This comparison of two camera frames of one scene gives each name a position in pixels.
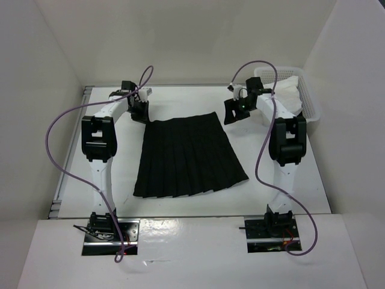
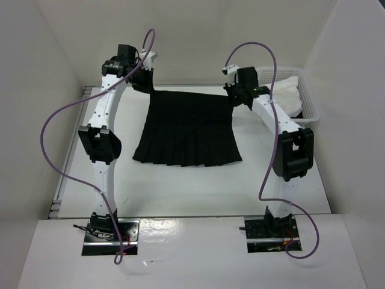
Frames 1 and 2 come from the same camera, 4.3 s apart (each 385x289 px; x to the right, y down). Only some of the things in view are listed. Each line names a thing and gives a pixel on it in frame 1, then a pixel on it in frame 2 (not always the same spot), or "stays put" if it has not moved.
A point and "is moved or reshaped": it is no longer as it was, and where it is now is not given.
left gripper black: [144, 117] → [147, 85]
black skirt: [186, 155] is moved or reshaped
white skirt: [287, 93] stays put
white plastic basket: [310, 108] stays put
